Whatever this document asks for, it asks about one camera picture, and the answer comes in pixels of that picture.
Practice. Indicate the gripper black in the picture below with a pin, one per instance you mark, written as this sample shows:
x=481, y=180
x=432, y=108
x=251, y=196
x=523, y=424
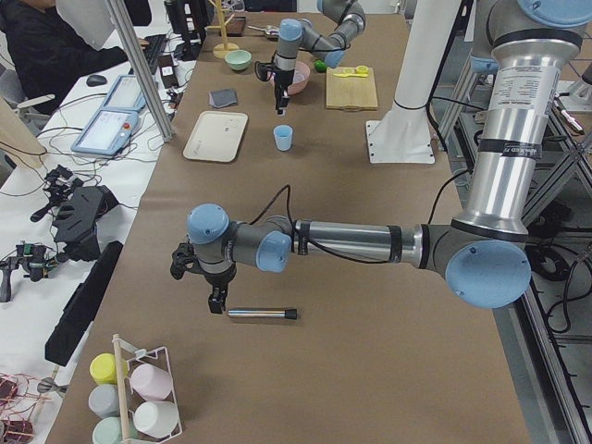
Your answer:
x=280, y=79
x=216, y=280

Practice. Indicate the steel muddler black tip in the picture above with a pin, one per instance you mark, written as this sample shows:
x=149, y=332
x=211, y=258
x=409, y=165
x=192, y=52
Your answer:
x=265, y=313

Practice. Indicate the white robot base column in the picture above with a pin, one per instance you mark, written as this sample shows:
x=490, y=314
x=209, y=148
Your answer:
x=403, y=134

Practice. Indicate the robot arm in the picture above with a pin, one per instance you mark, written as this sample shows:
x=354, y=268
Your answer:
x=480, y=253
x=296, y=34

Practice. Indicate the pink bowl of ice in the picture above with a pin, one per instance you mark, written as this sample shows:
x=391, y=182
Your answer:
x=301, y=77

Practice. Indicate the light blue plastic cup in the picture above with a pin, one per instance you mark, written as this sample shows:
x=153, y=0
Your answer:
x=283, y=137

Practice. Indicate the steel ice scoop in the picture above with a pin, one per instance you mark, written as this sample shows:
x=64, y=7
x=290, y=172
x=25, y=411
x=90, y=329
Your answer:
x=269, y=31

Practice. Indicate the pink cup in rack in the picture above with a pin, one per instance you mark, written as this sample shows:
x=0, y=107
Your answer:
x=151, y=383

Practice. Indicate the yellow cup in rack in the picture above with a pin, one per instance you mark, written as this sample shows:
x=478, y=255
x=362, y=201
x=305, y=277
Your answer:
x=103, y=369

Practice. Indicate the white cup in rack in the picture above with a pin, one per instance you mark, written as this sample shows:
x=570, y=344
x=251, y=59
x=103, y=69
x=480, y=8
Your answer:
x=157, y=419

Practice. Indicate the grey cup in rack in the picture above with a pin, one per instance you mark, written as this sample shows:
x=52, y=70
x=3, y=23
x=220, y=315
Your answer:
x=104, y=402

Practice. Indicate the mint cup in rack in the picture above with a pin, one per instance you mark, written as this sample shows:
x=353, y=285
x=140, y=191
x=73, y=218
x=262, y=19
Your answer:
x=107, y=431

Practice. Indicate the green lime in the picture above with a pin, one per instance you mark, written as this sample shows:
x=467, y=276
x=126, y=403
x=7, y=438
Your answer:
x=320, y=66

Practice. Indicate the yellow plastic knife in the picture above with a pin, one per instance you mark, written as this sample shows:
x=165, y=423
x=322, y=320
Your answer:
x=342, y=75

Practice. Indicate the mint green bowl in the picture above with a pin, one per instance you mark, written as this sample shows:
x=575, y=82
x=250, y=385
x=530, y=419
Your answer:
x=238, y=60

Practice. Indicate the grey folded cloth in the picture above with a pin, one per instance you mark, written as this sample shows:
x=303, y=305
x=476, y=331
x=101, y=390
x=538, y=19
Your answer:
x=223, y=98

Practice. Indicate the bamboo cutting board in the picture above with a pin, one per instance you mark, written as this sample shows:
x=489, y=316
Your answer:
x=350, y=94

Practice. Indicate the cream rabbit tray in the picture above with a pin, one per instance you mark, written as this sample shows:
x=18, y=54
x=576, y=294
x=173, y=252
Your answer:
x=216, y=137

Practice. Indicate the dark wooden glass tray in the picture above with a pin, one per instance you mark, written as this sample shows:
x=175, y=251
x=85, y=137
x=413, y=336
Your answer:
x=236, y=26

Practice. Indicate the black monitor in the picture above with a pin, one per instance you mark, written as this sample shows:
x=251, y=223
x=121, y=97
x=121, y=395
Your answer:
x=188, y=18

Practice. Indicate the black keyboard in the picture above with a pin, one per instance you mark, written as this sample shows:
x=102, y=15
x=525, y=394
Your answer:
x=156, y=47

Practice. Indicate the black long bar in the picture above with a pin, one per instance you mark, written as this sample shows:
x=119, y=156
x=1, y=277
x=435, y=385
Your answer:
x=82, y=307

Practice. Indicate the teach pendant far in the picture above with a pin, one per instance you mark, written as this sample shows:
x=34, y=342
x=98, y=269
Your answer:
x=125, y=93

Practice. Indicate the teach pendant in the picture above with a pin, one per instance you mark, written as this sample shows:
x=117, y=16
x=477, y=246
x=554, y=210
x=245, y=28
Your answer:
x=108, y=132
x=125, y=93

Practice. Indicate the black gripper stand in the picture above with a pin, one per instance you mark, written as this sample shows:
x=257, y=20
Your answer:
x=78, y=209

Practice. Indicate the teach pendant near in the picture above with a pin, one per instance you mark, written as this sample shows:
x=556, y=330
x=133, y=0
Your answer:
x=108, y=132

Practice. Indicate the black computer mouse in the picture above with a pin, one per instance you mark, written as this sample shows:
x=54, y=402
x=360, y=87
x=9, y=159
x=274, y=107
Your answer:
x=96, y=80

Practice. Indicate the white wire cup rack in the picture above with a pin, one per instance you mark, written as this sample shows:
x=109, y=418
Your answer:
x=128, y=357

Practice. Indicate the aluminium frame post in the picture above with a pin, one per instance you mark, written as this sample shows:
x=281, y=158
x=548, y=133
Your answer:
x=125, y=30

